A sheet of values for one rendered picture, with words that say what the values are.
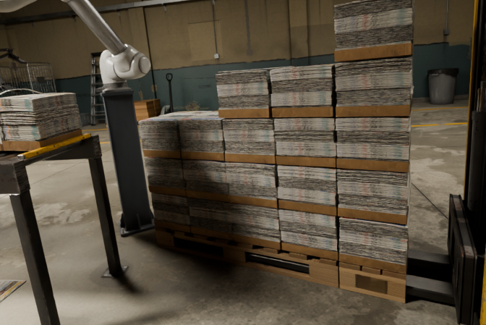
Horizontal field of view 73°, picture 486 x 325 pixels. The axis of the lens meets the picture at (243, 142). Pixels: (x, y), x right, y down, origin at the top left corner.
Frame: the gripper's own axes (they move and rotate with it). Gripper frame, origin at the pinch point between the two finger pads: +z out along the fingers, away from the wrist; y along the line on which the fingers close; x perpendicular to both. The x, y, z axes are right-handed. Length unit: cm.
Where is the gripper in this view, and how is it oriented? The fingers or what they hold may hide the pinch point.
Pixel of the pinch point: (19, 76)
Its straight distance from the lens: 180.5
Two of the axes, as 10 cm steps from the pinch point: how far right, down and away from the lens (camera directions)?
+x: -1.5, 2.3, -9.6
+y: -3.9, 8.8, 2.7
